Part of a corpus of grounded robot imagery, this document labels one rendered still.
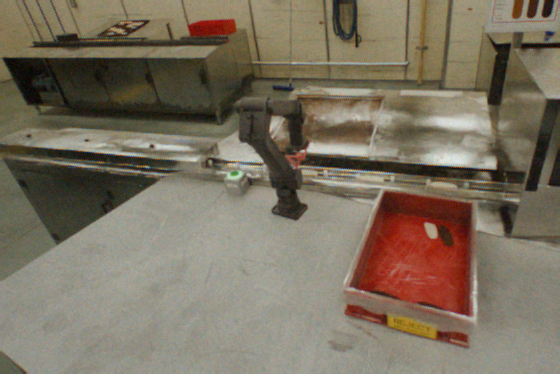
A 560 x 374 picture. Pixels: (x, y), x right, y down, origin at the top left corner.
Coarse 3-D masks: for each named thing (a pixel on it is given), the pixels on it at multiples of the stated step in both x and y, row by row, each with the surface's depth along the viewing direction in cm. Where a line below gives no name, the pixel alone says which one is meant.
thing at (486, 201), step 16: (32, 160) 184; (48, 160) 181; (64, 160) 177; (80, 160) 174; (176, 176) 161; (192, 176) 158; (208, 176) 156; (224, 176) 153; (256, 176) 150; (304, 176) 147; (320, 192) 144; (336, 192) 141; (352, 192) 139; (368, 192) 137; (432, 192) 132; (448, 192) 131; (464, 192) 130; (480, 192) 130; (480, 208) 127; (496, 208) 125
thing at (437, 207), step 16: (384, 192) 124; (400, 192) 123; (416, 192) 122; (384, 208) 126; (400, 208) 126; (416, 208) 124; (432, 208) 121; (448, 208) 119; (464, 208) 117; (368, 224) 109; (464, 224) 121; (368, 240) 106; (368, 256) 109; (352, 272) 94; (352, 288) 89; (352, 304) 89; (368, 304) 87; (384, 304) 85; (400, 304) 84; (416, 304) 84; (416, 320) 84; (432, 320) 82; (448, 320) 81; (464, 320) 79
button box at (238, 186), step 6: (228, 174) 146; (246, 174) 147; (228, 180) 143; (234, 180) 142; (240, 180) 143; (246, 180) 148; (228, 186) 145; (234, 186) 144; (240, 186) 144; (246, 186) 148; (228, 192) 147; (234, 192) 146; (240, 192) 145
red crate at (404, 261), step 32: (384, 224) 124; (416, 224) 123; (448, 224) 121; (384, 256) 111; (416, 256) 110; (448, 256) 109; (384, 288) 100; (416, 288) 100; (448, 288) 99; (384, 320) 90
